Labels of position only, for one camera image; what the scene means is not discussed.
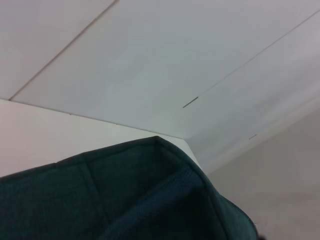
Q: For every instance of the dark teal fabric lunch bag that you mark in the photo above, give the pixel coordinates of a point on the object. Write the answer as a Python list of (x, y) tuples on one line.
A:
[(100, 200)]

